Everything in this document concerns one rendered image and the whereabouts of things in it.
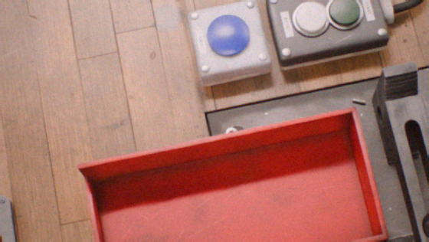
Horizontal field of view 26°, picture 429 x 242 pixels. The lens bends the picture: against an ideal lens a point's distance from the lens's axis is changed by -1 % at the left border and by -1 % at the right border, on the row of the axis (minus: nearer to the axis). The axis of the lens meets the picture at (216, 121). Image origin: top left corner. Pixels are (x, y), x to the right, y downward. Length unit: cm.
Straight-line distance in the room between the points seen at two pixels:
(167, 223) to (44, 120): 16
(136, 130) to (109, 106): 4
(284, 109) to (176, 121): 10
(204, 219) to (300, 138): 12
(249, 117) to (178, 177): 9
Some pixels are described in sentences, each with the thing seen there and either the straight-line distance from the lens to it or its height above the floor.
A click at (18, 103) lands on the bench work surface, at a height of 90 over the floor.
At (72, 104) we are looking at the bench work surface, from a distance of 91.
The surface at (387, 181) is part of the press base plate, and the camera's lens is 87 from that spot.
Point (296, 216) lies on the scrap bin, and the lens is 86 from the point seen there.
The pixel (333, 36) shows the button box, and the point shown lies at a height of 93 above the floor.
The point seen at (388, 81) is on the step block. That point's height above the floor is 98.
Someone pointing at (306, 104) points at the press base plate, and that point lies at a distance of 89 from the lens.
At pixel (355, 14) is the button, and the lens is 88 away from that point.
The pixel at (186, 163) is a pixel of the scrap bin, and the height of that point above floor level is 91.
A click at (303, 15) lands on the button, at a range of 88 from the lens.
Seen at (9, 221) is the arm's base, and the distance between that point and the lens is 88.
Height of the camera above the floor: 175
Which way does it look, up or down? 73 degrees down
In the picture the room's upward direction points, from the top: 10 degrees counter-clockwise
